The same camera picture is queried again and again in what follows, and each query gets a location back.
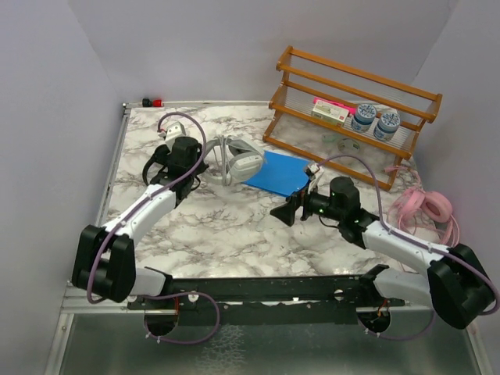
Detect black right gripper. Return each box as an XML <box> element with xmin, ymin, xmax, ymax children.
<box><xmin>271</xmin><ymin>178</ymin><xmax>345</xmax><ymax>227</ymax></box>

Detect grey white headphones with cable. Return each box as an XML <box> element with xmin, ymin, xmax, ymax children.
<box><xmin>202</xmin><ymin>136</ymin><xmax>265</xmax><ymax>186</ymax></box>

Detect pink headphones with cable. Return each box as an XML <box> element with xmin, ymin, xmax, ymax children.
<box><xmin>384</xmin><ymin>166</ymin><xmax>460</xmax><ymax>247</ymax></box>

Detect black headphones with cable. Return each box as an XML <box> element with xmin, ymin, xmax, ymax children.
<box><xmin>141</xmin><ymin>145</ymin><xmax>170</xmax><ymax>186</ymax></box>

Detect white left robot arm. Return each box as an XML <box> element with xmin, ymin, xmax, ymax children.
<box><xmin>71</xmin><ymin>136</ymin><xmax>206</xmax><ymax>309</ymax></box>

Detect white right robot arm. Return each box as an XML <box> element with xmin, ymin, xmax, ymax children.
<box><xmin>270</xmin><ymin>177</ymin><xmax>499</xmax><ymax>329</ymax></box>

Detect blue plastic board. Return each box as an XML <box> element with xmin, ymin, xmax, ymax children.
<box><xmin>244</xmin><ymin>151</ymin><xmax>309</xmax><ymax>197</ymax></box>

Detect clear tape roll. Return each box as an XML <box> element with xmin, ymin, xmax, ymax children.
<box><xmin>337</xmin><ymin>137</ymin><xmax>362</xmax><ymax>155</ymax></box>

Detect red black emergency button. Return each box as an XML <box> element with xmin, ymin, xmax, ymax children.
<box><xmin>141</xmin><ymin>98</ymin><xmax>163</xmax><ymax>108</ymax></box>

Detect white green cardboard box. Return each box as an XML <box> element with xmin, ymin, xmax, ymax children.
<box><xmin>311</xmin><ymin>99</ymin><xmax>349</xmax><ymax>127</ymax></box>

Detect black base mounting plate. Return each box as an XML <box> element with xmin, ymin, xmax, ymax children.
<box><xmin>127</xmin><ymin>275</ymin><xmax>405</xmax><ymax>326</ymax></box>

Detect wooden two-tier rack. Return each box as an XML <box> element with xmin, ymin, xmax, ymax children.
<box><xmin>262</xmin><ymin>46</ymin><xmax>442</xmax><ymax>191</ymax></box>

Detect blue white jar left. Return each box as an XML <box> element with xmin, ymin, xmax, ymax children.
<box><xmin>351</xmin><ymin>103</ymin><xmax>377</xmax><ymax>133</ymax></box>

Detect blue white jar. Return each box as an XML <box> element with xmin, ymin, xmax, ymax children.
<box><xmin>351</xmin><ymin>103</ymin><xmax>377</xmax><ymax>133</ymax></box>
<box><xmin>373</xmin><ymin>110</ymin><xmax>402</xmax><ymax>142</ymax></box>

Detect blue white jar right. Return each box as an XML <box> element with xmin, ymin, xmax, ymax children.
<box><xmin>373</xmin><ymin>110</ymin><xmax>402</xmax><ymax>142</ymax></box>

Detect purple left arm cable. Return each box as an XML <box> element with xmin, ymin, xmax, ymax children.
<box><xmin>85</xmin><ymin>112</ymin><xmax>221</xmax><ymax>345</ymax></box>

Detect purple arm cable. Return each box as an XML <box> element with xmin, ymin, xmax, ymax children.
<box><xmin>316</xmin><ymin>155</ymin><xmax>500</xmax><ymax>341</ymax></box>
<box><xmin>85</xmin><ymin>112</ymin><xmax>221</xmax><ymax>345</ymax></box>

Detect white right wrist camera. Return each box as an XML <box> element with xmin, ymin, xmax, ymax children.
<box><xmin>304</xmin><ymin>162</ymin><xmax>324</xmax><ymax>194</ymax></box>

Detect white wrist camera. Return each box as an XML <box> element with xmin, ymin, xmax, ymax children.
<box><xmin>304</xmin><ymin>162</ymin><xmax>324</xmax><ymax>194</ymax></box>
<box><xmin>159</xmin><ymin>122</ymin><xmax>187</xmax><ymax>150</ymax></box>

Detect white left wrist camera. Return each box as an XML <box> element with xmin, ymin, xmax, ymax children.
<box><xmin>159</xmin><ymin>122</ymin><xmax>187</xmax><ymax>150</ymax></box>

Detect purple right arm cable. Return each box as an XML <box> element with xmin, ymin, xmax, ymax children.
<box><xmin>316</xmin><ymin>155</ymin><xmax>500</xmax><ymax>341</ymax></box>

